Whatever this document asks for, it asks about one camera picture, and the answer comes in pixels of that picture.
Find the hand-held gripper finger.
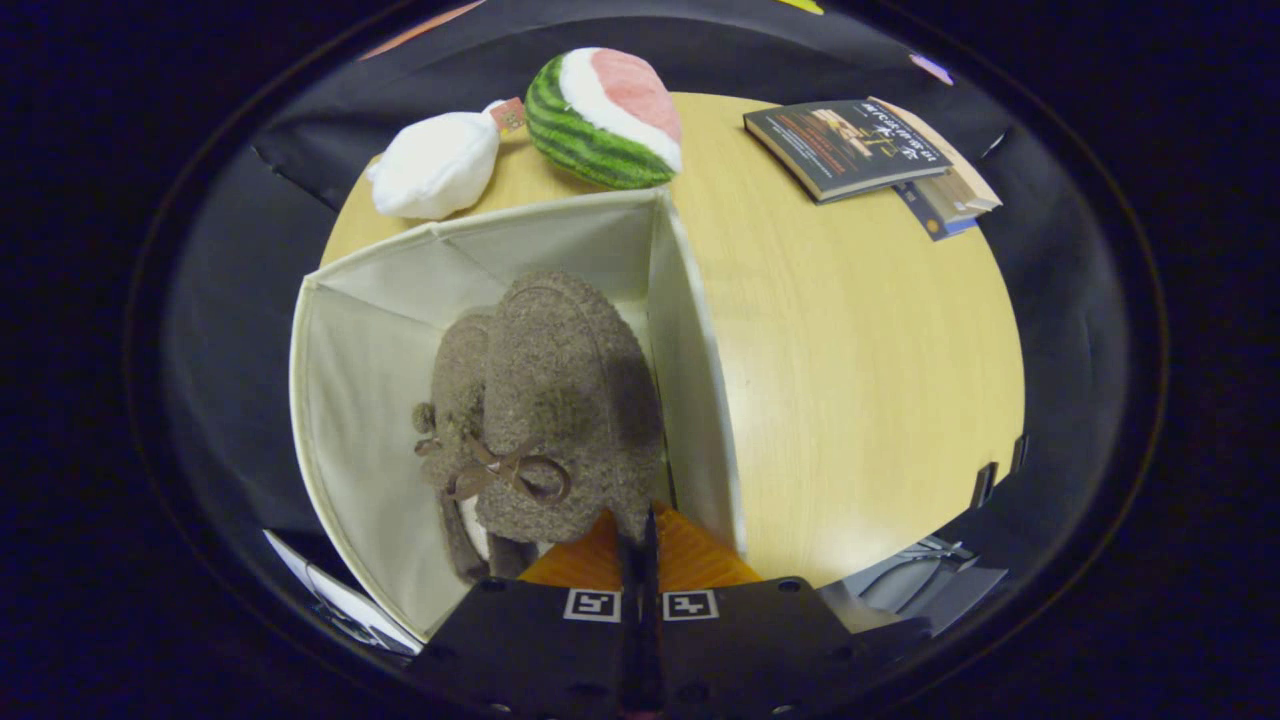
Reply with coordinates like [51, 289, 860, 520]
[643, 503, 881, 720]
[410, 505, 641, 720]

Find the brown fuzzy slipper shoe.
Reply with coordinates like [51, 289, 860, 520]
[475, 270, 669, 546]
[412, 312, 541, 584]

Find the cream fabric storage box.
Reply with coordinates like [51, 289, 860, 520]
[290, 187, 749, 641]

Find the white board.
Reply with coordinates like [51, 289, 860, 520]
[262, 528, 421, 656]

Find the watermelon slice plush toy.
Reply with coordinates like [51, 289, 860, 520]
[525, 47, 684, 191]

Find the blue cover book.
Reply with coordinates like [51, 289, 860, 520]
[893, 182, 979, 242]

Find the white plush toy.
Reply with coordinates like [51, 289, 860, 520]
[367, 97, 526, 221]

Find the black cover book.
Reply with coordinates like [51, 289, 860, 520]
[743, 97, 951, 204]

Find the tan cover book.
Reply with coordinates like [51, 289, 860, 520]
[868, 97, 1003, 223]

